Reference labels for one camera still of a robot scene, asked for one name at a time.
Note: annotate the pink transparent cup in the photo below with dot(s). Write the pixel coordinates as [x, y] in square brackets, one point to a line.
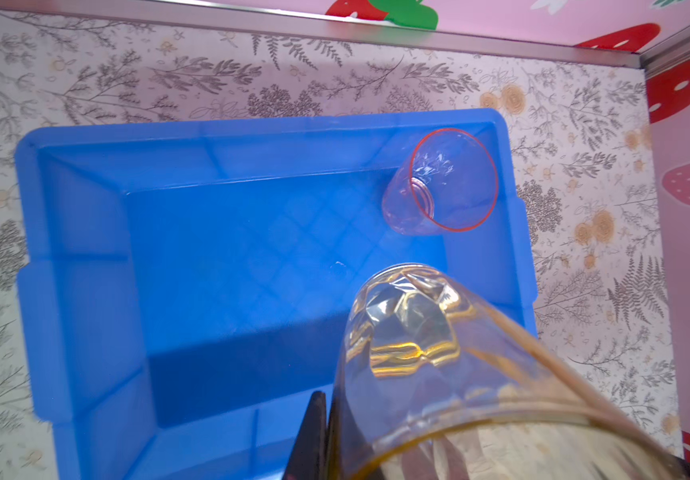
[448, 184]

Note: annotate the yellow transparent cup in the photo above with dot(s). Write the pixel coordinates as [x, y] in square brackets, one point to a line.
[434, 382]

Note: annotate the blue plastic bin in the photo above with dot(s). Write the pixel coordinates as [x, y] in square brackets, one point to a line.
[189, 283]

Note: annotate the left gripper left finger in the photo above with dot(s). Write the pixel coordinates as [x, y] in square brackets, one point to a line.
[307, 460]

